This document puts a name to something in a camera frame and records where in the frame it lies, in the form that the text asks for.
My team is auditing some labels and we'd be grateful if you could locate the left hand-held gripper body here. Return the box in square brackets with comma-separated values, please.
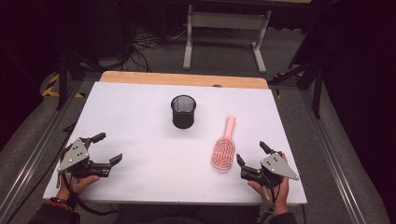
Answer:
[56, 136, 111, 179]

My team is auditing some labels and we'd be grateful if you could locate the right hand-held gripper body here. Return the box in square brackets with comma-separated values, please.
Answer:
[240, 149, 300, 189]

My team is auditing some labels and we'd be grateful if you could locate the pink hairbrush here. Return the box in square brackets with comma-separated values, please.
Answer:
[210, 115, 236, 171]

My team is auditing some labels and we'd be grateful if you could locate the black mesh pen holder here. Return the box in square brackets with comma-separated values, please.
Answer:
[170, 94, 197, 130]

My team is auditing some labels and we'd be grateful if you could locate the person's right hand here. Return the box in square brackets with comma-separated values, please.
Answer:
[247, 153, 290, 217]

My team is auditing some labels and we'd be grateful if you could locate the person's left hand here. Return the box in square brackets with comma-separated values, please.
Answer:
[56, 175, 101, 201]

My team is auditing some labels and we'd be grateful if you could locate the red and black wristband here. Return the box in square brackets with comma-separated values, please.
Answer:
[47, 196, 78, 212]

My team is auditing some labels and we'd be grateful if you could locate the yellow and black hazard tape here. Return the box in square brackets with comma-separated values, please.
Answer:
[41, 73, 86, 99]

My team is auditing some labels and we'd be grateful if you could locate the black tripod stand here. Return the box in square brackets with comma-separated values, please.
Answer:
[268, 18, 331, 119]
[46, 0, 104, 111]

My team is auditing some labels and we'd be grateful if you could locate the wooden board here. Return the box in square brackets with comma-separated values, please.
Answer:
[99, 70, 269, 90]

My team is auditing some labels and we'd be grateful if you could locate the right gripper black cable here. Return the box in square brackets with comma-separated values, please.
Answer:
[257, 178, 282, 224]

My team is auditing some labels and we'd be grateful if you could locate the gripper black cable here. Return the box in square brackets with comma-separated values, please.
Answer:
[55, 148, 119, 217]
[257, 178, 282, 224]

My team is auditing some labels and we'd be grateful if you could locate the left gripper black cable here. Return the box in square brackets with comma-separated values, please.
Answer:
[55, 148, 119, 217]

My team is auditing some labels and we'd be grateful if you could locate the tangle of black floor cables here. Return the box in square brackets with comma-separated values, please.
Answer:
[118, 18, 241, 74]

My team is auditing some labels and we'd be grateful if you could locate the white table frame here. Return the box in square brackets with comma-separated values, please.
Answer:
[182, 4, 273, 75]

